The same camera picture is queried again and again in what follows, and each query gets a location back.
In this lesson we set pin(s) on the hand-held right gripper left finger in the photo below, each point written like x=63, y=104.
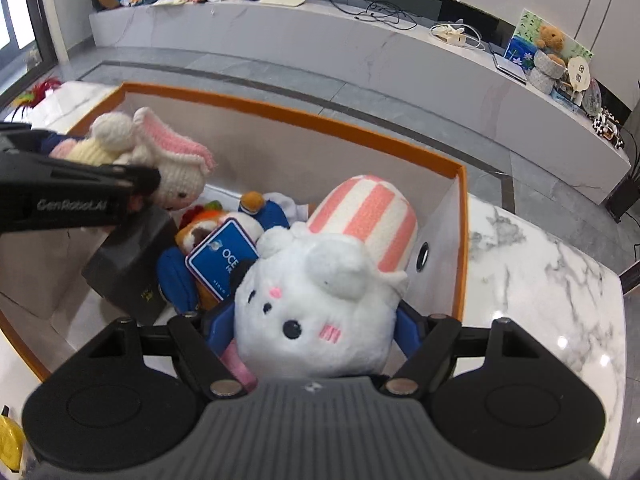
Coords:
x=220, y=327

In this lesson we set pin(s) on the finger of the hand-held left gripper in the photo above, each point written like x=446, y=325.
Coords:
x=50, y=144

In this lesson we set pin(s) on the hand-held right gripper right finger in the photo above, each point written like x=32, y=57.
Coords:
x=411, y=332

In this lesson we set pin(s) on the pink leather wallet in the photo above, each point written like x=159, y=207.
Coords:
x=240, y=367

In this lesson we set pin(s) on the brown bear plush sailor outfit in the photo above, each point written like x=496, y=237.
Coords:
x=175, y=275

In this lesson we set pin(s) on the blue card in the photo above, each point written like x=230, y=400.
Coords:
x=222, y=255

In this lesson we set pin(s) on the black box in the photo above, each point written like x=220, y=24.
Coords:
x=135, y=260

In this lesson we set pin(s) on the white plush with striped hat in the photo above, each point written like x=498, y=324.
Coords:
x=320, y=290

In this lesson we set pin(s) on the crochet bunny doll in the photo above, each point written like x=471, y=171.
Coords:
x=170, y=160

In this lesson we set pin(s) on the orange cardboard box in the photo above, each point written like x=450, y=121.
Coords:
x=310, y=155

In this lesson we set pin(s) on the red feather decoration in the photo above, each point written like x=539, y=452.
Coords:
x=35, y=97

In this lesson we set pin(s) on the grey laptop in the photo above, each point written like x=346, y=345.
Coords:
x=510, y=67

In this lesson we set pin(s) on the black white checkered ornament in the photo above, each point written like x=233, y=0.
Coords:
x=607, y=127

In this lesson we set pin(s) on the white marble tv cabinet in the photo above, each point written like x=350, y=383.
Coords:
x=350, y=55

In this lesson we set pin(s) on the decorative plate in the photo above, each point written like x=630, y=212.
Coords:
x=592, y=96

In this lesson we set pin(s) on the white power strip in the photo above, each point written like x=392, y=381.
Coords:
x=452, y=35

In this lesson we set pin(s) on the round paper fan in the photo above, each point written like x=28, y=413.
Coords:
x=579, y=75

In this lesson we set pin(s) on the flower painting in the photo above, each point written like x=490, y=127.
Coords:
x=520, y=45

